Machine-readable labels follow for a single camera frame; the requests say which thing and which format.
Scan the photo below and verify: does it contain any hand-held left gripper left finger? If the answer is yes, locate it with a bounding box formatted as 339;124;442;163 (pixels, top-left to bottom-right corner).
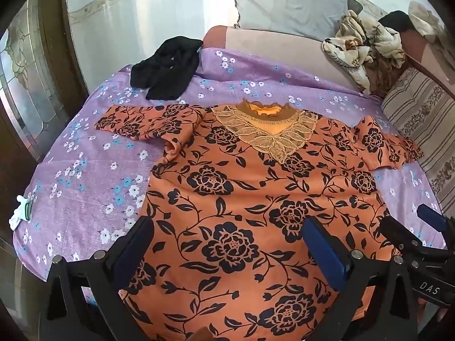
43;215;156;341

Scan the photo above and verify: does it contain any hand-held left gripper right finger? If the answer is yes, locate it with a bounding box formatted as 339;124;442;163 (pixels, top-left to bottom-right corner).
302;217;421;341

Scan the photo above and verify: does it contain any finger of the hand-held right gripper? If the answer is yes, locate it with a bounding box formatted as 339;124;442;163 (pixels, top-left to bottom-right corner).
378;216;425;258
417;204;448;234

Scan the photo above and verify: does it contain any orange black floral blouse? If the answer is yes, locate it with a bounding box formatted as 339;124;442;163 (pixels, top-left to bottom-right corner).
94;97;424;341

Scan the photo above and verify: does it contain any purple floral bed sheet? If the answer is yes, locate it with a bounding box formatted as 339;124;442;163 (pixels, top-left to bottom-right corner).
12;48;447;306

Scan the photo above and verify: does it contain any striped beige cushion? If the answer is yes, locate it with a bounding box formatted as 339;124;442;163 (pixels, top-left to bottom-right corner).
380;67;455;218

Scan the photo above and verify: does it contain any white green small object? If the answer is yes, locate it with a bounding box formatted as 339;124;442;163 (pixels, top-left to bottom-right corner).
9;195;34;230

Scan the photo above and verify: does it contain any cream floral crumpled cloth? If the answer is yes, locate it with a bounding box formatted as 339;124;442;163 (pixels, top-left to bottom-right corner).
322;9;408;95

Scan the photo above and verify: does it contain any black garment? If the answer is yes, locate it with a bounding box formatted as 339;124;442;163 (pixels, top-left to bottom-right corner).
130;36;204;101

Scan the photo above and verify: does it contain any wooden door with glass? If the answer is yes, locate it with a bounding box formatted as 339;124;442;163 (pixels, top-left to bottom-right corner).
0;0;89;242

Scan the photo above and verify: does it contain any dark cloth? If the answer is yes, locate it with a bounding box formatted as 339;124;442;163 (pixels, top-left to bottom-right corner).
378;11;422;33

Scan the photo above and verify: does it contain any white cloth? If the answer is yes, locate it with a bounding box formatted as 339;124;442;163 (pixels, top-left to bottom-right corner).
408;1;447;38

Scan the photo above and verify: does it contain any grey pillow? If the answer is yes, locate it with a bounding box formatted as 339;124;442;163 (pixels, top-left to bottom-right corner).
233;0;364;42

